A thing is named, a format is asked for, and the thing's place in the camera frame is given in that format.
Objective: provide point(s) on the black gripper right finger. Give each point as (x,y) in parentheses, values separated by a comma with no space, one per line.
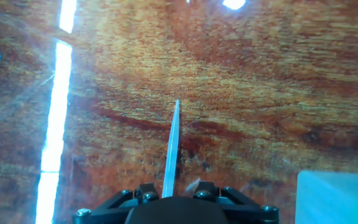
(247,213)

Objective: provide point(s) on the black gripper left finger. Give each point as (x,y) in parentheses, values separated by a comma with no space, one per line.
(104,211)

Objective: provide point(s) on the clear pipette tip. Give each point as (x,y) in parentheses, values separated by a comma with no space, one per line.
(172,149)

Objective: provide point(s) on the translucent tip box green rack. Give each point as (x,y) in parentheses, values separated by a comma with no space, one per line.
(334,199)

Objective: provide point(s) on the glossy wood grain board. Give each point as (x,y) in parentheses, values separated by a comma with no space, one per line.
(228,77)

